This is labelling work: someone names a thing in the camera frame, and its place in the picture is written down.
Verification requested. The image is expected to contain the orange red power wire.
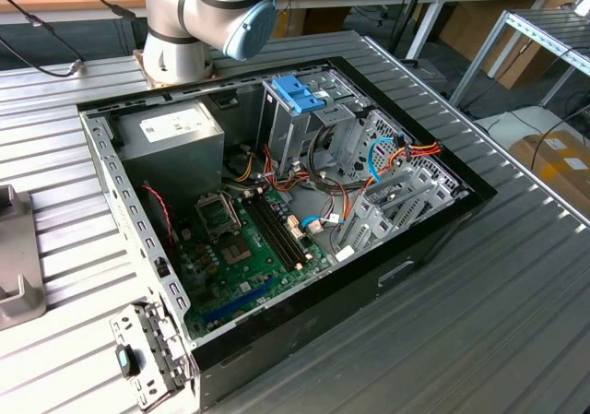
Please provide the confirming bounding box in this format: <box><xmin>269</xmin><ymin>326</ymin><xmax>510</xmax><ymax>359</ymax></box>
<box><xmin>385</xmin><ymin>133</ymin><xmax>443</xmax><ymax>166</ymax></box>

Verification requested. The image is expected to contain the metal disk bay cage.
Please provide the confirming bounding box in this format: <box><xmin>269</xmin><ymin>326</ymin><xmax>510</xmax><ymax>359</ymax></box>
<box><xmin>334</xmin><ymin>108</ymin><xmax>467</xmax><ymax>254</ymax></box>

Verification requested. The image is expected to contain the black RAM slot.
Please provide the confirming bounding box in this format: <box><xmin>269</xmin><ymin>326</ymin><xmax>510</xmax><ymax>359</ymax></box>
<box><xmin>249</xmin><ymin>190</ymin><xmax>307</xmax><ymax>266</ymax></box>
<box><xmin>242</xmin><ymin>192</ymin><xmax>301</xmax><ymax>270</ymax></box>
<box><xmin>261</xmin><ymin>186</ymin><xmax>317</xmax><ymax>260</ymax></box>
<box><xmin>254</xmin><ymin>188</ymin><xmax>312</xmax><ymax>264</ymax></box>

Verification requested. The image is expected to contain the beige board header block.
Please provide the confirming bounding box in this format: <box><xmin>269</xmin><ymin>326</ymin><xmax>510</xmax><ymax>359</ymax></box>
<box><xmin>286</xmin><ymin>214</ymin><xmax>307</xmax><ymax>243</ymax></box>

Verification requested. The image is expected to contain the metal optical drive cage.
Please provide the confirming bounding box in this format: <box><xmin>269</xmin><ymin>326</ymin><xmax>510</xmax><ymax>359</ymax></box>
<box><xmin>256</xmin><ymin>70</ymin><xmax>370</xmax><ymax>175</ymax></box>

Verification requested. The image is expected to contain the metal socket cover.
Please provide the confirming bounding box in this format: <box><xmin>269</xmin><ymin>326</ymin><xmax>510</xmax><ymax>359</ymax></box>
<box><xmin>194</xmin><ymin>191</ymin><xmax>243</xmax><ymax>244</ymax></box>

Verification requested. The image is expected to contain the CPU socket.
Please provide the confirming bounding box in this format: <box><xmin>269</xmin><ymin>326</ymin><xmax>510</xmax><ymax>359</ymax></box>
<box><xmin>217</xmin><ymin>234</ymin><xmax>254</xmax><ymax>270</ymax></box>

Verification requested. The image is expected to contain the green motherboard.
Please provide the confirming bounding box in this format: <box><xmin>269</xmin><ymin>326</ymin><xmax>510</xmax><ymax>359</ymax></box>
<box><xmin>173</xmin><ymin>186</ymin><xmax>333</xmax><ymax>341</ymax></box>

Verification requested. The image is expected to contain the blue plastic drive latch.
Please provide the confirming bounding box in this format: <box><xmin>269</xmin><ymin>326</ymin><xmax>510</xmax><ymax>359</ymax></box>
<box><xmin>271</xmin><ymin>76</ymin><xmax>326</xmax><ymax>115</ymax></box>

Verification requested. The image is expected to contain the blue expansion slot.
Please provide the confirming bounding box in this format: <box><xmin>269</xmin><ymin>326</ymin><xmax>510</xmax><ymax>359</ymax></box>
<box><xmin>204</xmin><ymin>278</ymin><xmax>280</xmax><ymax>324</ymax></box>

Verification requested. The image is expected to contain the black open PC case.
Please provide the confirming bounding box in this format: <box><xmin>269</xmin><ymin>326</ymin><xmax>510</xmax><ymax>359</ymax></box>
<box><xmin>76</xmin><ymin>55</ymin><xmax>499</xmax><ymax>410</ymax></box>

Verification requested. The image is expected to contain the grey Dell power supply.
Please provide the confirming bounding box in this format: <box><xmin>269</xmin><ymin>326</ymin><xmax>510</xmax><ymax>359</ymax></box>
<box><xmin>112</xmin><ymin>99</ymin><xmax>226</xmax><ymax>206</ymax></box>

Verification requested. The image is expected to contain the hinged metal slot retainer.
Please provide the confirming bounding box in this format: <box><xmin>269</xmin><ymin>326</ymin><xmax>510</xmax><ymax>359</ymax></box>
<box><xmin>108</xmin><ymin>299</ymin><xmax>198</xmax><ymax>411</ymax></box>

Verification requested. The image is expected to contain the black tripod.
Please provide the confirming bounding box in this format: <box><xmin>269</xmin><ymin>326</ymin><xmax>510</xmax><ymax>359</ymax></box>
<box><xmin>388</xmin><ymin>0</ymin><xmax>437</xmax><ymax>61</ymax></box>

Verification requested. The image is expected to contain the plain brown cardboard box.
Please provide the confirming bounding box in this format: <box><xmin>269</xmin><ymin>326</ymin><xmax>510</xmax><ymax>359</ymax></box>
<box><xmin>437</xmin><ymin>0</ymin><xmax>548</xmax><ymax>90</ymax></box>

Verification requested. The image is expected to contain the black latch with blue face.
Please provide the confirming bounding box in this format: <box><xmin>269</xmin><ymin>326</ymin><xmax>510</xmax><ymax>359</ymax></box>
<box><xmin>113</xmin><ymin>343</ymin><xmax>143</xmax><ymax>379</ymax></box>

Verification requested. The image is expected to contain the yellow taped cardboard box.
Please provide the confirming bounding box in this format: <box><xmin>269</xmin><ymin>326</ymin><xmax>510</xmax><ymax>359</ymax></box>
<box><xmin>509</xmin><ymin>130</ymin><xmax>590</xmax><ymax>212</ymax></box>

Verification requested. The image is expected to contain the red orange wire bundle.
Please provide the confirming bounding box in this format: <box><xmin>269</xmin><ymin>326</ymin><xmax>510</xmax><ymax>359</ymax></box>
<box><xmin>260</xmin><ymin>142</ymin><xmax>370</xmax><ymax>224</ymax></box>

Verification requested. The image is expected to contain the short blue data wire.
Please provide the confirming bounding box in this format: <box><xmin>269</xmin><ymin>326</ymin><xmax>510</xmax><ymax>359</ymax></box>
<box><xmin>301</xmin><ymin>214</ymin><xmax>346</xmax><ymax>234</ymax></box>

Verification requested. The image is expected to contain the black wire bundle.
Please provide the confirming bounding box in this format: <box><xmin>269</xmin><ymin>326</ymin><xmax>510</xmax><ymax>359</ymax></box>
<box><xmin>307</xmin><ymin>125</ymin><xmax>356</xmax><ymax>203</ymax></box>

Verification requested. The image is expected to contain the yellow orange wire bundle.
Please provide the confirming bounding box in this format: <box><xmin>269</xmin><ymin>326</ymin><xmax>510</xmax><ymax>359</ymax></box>
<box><xmin>233</xmin><ymin>149</ymin><xmax>260</xmax><ymax>183</ymax></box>

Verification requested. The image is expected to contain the long blue data wire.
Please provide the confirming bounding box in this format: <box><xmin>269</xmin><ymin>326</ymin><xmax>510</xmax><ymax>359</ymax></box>
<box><xmin>370</xmin><ymin>136</ymin><xmax>398</xmax><ymax>184</ymax></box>

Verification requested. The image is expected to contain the red black twisted wire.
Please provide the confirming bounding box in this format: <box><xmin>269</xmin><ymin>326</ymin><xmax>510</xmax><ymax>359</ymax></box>
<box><xmin>140</xmin><ymin>182</ymin><xmax>180</xmax><ymax>245</ymax></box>

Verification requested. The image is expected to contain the cable with silver plug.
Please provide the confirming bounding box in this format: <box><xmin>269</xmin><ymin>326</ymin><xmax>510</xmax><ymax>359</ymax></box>
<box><xmin>0</xmin><ymin>0</ymin><xmax>88</xmax><ymax>79</ymax></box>

